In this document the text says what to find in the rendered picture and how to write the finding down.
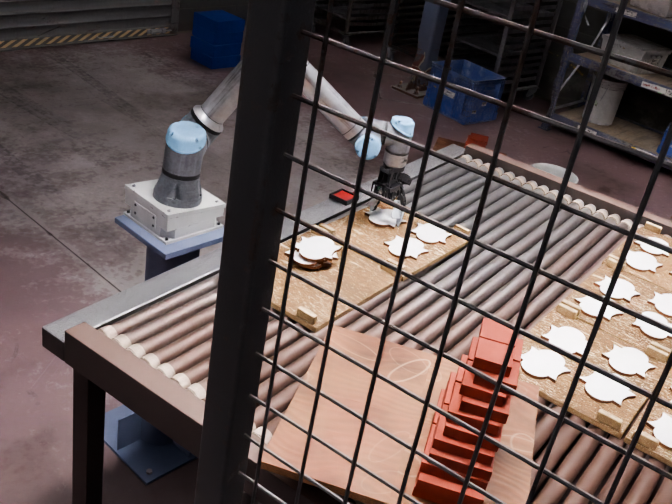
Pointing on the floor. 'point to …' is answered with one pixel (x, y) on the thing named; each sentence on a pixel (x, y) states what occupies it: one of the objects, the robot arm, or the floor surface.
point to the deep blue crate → (454, 105)
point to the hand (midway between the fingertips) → (386, 217)
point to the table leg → (87, 440)
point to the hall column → (429, 41)
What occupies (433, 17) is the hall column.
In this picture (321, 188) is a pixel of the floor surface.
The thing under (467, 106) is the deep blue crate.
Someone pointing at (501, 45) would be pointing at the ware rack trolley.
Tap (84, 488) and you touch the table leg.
